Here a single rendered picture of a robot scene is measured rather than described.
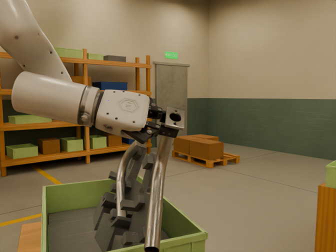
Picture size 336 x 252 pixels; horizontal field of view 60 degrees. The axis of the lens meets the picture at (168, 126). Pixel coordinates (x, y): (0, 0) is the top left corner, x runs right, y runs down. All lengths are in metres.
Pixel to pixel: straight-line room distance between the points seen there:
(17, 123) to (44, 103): 4.88
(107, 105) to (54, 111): 0.10
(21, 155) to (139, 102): 5.02
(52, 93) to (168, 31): 7.27
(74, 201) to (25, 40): 0.83
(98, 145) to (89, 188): 4.73
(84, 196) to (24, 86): 0.80
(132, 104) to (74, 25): 5.96
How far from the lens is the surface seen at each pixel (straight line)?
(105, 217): 1.04
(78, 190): 1.32
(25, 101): 0.62
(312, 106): 6.95
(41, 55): 0.71
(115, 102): 0.61
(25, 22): 0.65
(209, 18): 8.92
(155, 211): 0.62
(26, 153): 5.60
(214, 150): 5.47
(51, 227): 1.20
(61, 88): 0.61
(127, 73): 6.95
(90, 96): 0.60
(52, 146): 5.73
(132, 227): 0.94
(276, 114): 7.34
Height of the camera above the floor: 1.33
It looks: 6 degrees down
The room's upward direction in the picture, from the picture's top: straight up
